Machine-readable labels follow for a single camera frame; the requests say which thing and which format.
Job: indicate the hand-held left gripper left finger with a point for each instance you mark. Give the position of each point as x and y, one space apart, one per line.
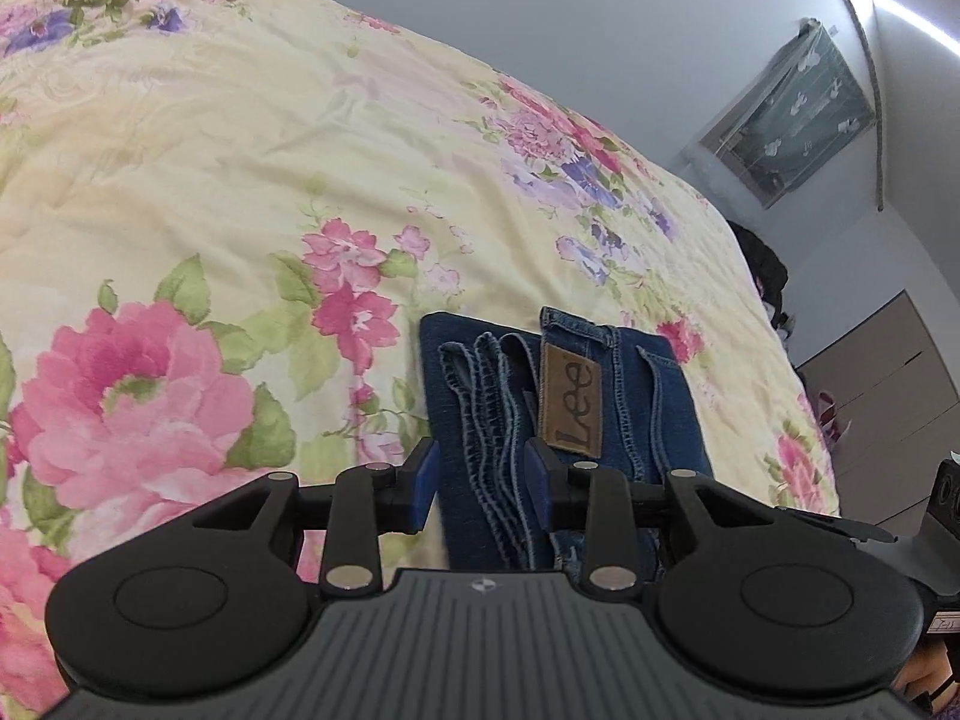
426 484

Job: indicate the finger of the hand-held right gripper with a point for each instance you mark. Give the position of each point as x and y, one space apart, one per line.
855 529

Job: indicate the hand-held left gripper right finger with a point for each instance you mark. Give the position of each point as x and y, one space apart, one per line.
537 486

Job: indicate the blue denim pants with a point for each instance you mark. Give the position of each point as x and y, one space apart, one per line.
600 405

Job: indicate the grey wardrobe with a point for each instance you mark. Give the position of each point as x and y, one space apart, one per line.
885 390

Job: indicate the pile of dark clothes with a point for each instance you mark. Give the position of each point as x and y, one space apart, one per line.
761 270

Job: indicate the floral yellow bed cover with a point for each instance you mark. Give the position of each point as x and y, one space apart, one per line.
262 240

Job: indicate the curtained window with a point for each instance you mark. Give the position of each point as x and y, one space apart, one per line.
795 109

